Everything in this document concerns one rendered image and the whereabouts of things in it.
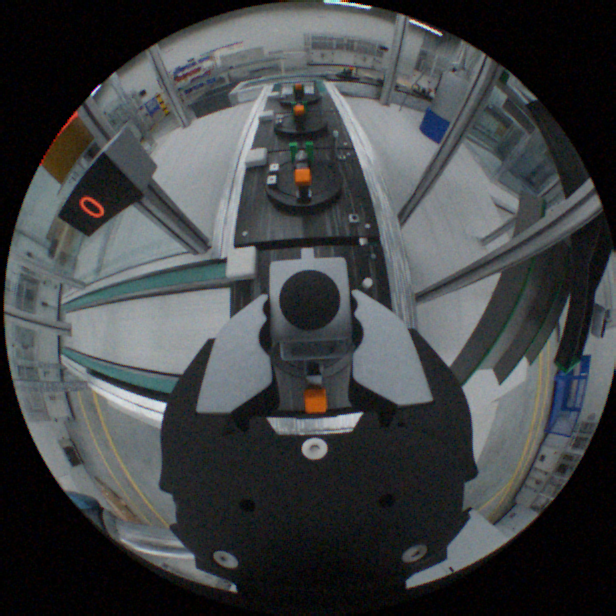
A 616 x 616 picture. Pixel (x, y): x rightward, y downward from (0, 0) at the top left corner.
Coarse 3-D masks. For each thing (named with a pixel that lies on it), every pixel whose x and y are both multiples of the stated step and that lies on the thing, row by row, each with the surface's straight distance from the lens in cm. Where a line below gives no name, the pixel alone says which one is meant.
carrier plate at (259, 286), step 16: (272, 256) 32; (288, 256) 31; (320, 256) 31; (336, 256) 31; (352, 256) 31; (368, 256) 32; (384, 256) 33; (352, 272) 30; (368, 272) 31; (384, 272) 32; (240, 288) 31; (256, 288) 30; (352, 288) 30; (368, 288) 30; (384, 288) 31; (240, 304) 31; (384, 304) 30; (288, 384) 29; (304, 384) 29; (336, 384) 29; (288, 400) 30; (336, 400) 30
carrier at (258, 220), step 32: (256, 160) 45; (288, 160) 42; (320, 160) 42; (352, 160) 46; (256, 192) 40; (288, 192) 36; (320, 192) 35; (352, 192) 39; (256, 224) 35; (288, 224) 34; (320, 224) 34
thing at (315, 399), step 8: (312, 368) 24; (320, 368) 25; (312, 376) 19; (320, 376) 19; (312, 384) 19; (320, 384) 19; (304, 392) 20; (312, 392) 19; (320, 392) 19; (304, 400) 19; (312, 400) 19; (320, 400) 19; (312, 408) 19; (320, 408) 19
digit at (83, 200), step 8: (80, 192) 22; (88, 192) 21; (72, 200) 23; (80, 200) 23; (88, 200) 22; (96, 200) 21; (104, 200) 21; (72, 208) 24; (80, 208) 24; (88, 208) 23; (96, 208) 23; (104, 208) 22; (112, 208) 22; (88, 216) 24; (96, 216) 24; (104, 216) 23; (96, 224) 25
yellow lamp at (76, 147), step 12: (72, 120) 23; (72, 132) 22; (84, 132) 22; (60, 144) 22; (72, 144) 21; (84, 144) 22; (48, 156) 22; (60, 156) 22; (72, 156) 21; (48, 168) 23; (60, 168) 22; (60, 180) 22
